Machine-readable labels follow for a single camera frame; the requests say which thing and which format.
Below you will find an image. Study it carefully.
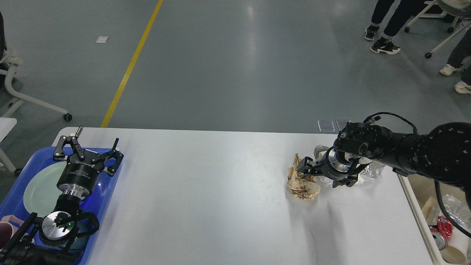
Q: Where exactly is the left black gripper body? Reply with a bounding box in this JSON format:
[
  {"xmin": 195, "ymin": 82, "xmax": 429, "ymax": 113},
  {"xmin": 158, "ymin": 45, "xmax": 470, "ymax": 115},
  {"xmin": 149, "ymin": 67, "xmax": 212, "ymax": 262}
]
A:
[{"xmin": 55, "ymin": 149, "xmax": 109, "ymax": 197}]

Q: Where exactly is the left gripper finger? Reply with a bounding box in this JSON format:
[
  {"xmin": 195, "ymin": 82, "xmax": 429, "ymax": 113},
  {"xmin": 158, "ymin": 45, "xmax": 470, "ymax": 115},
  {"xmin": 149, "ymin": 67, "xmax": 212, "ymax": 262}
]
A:
[
  {"xmin": 53, "ymin": 126, "xmax": 85, "ymax": 162},
  {"xmin": 91, "ymin": 138, "xmax": 124, "ymax": 177}
]

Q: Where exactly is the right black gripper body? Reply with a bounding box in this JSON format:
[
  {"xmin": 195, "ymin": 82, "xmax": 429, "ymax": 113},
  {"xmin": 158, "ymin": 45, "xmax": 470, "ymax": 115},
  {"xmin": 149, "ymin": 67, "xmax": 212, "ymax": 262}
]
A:
[{"xmin": 315, "ymin": 149, "xmax": 360, "ymax": 181}]

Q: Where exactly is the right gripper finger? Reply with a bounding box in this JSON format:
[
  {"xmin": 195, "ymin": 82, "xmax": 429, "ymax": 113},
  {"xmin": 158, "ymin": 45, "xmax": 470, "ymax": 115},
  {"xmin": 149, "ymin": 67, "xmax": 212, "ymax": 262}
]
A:
[
  {"xmin": 297, "ymin": 156, "xmax": 323, "ymax": 178},
  {"xmin": 332, "ymin": 175, "xmax": 358, "ymax": 188}
]

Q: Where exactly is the brown paper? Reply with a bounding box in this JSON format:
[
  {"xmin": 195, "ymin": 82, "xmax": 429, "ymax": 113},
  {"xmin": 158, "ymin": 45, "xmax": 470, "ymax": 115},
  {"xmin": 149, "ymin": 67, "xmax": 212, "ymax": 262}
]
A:
[{"xmin": 286, "ymin": 153, "xmax": 320, "ymax": 200}]

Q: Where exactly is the light green plate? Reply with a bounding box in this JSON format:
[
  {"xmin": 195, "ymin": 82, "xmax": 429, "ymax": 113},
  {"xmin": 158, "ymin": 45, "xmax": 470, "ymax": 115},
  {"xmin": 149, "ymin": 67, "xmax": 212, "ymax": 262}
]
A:
[{"xmin": 23, "ymin": 162, "xmax": 72, "ymax": 218}]

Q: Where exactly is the pink home mug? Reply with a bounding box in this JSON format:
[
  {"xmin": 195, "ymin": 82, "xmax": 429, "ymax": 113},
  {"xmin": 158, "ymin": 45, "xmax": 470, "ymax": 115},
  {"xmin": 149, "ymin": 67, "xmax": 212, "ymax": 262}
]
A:
[{"xmin": 0, "ymin": 215, "xmax": 24, "ymax": 249}]

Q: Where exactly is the large brown paper bag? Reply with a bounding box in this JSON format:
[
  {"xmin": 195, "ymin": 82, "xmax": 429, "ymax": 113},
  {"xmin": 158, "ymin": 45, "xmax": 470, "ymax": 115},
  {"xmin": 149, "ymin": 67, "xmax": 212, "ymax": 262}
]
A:
[{"xmin": 422, "ymin": 196, "xmax": 441, "ymax": 225}]

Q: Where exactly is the red snack wrapper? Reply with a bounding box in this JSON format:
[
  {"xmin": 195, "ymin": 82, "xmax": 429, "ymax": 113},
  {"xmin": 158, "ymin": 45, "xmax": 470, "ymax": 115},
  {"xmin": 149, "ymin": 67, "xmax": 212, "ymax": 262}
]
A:
[{"xmin": 429, "ymin": 215, "xmax": 454, "ymax": 251}]

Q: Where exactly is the aluminium foil sheet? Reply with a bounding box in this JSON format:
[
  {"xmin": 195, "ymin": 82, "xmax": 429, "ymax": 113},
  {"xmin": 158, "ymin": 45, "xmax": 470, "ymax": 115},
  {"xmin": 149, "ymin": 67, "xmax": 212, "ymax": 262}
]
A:
[{"xmin": 442, "ymin": 194, "xmax": 471, "ymax": 232}]

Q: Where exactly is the white paper cup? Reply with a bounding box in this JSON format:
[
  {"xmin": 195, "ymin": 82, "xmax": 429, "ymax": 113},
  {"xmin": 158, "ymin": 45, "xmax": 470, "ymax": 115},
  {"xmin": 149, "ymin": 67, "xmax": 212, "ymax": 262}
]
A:
[
  {"xmin": 348, "ymin": 156, "xmax": 372, "ymax": 171},
  {"xmin": 440, "ymin": 227, "xmax": 470, "ymax": 264}
]

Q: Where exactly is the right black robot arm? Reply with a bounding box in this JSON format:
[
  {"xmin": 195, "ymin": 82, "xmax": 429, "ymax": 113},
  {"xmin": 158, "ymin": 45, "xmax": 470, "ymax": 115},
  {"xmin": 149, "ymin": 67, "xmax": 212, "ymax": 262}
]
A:
[{"xmin": 296, "ymin": 112, "xmax": 471, "ymax": 236}]

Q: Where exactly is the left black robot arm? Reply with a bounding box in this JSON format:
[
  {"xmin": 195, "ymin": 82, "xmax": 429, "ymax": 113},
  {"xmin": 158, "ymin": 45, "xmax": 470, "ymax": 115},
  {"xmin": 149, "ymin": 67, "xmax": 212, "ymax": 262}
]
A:
[{"xmin": 1, "ymin": 127, "xmax": 124, "ymax": 265}]

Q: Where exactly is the lying white paper cup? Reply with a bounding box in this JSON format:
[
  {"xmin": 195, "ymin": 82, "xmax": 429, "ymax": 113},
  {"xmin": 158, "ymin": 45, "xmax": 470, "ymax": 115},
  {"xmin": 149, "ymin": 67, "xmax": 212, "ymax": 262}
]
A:
[{"xmin": 348, "ymin": 156, "xmax": 372, "ymax": 171}]

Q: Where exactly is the small crumpled foil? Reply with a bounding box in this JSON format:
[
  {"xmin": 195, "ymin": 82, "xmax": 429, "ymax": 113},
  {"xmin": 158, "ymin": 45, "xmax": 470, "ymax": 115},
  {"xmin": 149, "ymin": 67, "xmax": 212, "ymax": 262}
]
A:
[{"xmin": 314, "ymin": 145, "xmax": 385, "ymax": 185}]

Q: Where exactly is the blue plastic tray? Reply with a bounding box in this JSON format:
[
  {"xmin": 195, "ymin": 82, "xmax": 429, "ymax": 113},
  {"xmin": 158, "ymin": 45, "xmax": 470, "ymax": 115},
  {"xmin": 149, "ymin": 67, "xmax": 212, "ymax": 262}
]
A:
[{"xmin": 0, "ymin": 146, "xmax": 124, "ymax": 265}]

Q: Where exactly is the dark teal home mug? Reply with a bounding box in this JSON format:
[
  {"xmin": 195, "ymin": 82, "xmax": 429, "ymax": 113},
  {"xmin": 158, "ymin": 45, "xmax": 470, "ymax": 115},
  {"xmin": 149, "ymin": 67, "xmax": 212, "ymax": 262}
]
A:
[{"xmin": 66, "ymin": 212, "xmax": 100, "ymax": 252}]

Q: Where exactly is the white side table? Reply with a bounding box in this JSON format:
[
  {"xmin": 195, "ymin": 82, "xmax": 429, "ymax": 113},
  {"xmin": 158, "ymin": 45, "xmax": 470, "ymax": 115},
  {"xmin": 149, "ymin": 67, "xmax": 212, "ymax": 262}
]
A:
[{"xmin": 0, "ymin": 117, "xmax": 22, "ymax": 177}]

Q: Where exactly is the beige plastic bin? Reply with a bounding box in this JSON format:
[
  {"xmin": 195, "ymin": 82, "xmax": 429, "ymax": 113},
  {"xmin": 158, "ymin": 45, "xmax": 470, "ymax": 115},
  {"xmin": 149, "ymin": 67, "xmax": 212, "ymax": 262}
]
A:
[{"xmin": 399, "ymin": 174, "xmax": 470, "ymax": 265}]

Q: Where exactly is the person in grey trousers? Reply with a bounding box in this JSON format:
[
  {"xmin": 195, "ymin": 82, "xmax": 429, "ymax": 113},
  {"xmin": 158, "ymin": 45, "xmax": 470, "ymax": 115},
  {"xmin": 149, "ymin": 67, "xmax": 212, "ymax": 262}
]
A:
[{"xmin": 439, "ymin": 29, "xmax": 471, "ymax": 94}]

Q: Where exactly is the person in dark trousers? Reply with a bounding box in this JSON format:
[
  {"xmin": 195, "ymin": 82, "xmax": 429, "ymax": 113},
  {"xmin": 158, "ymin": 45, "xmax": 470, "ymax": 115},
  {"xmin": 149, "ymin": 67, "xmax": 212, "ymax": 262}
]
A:
[{"xmin": 365, "ymin": 0, "xmax": 424, "ymax": 55}]

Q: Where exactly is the white chair base right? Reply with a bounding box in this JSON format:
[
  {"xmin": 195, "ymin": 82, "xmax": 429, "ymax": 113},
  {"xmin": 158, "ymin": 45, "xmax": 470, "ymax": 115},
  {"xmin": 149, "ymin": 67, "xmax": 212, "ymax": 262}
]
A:
[{"xmin": 404, "ymin": 0, "xmax": 471, "ymax": 59}]

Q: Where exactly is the white chair frame left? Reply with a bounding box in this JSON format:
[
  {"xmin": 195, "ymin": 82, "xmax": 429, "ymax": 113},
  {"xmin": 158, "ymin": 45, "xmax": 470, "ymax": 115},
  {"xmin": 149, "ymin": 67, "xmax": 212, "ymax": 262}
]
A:
[{"xmin": 0, "ymin": 13, "xmax": 73, "ymax": 122}]

